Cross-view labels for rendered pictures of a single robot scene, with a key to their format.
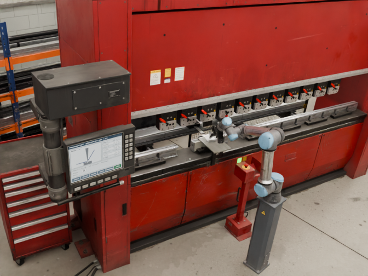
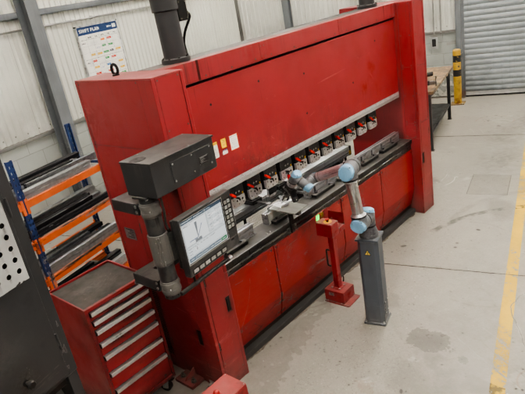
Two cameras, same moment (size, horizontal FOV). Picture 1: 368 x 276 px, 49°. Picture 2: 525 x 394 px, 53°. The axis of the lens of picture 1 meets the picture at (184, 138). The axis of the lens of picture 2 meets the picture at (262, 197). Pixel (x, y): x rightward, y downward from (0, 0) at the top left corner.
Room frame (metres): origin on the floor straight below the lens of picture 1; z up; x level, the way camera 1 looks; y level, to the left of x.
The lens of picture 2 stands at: (-0.77, 0.76, 2.68)
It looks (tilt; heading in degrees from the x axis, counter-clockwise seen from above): 21 degrees down; 348
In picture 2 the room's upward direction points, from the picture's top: 10 degrees counter-clockwise
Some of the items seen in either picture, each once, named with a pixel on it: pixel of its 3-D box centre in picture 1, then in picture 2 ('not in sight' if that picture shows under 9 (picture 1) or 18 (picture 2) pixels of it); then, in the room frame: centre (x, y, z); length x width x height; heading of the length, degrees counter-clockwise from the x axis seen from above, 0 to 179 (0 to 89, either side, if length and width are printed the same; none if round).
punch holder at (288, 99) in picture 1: (290, 93); (336, 137); (3.71, -1.01, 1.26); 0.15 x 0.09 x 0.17; 123
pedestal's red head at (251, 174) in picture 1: (248, 168); (330, 222); (3.09, -0.62, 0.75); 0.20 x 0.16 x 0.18; 125
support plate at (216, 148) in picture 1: (214, 143); (288, 207); (3.06, -0.27, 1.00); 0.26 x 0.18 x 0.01; 33
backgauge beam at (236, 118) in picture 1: (221, 119); (277, 189); (3.66, -0.37, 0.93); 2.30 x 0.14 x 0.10; 123
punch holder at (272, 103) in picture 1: (275, 96); (323, 145); (3.61, -0.85, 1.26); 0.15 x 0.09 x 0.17; 123
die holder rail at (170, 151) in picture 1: (151, 156); (230, 241); (2.89, 0.27, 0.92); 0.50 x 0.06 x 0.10; 123
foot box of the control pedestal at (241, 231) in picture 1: (240, 226); (341, 292); (3.06, -0.64, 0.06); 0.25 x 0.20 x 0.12; 35
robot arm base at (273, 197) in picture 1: (272, 193); (368, 229); (2.64, -0.76, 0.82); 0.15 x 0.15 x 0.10
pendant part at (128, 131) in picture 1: (99, 155); (204, 231); (2.08, 0.52, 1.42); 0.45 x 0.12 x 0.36; 128
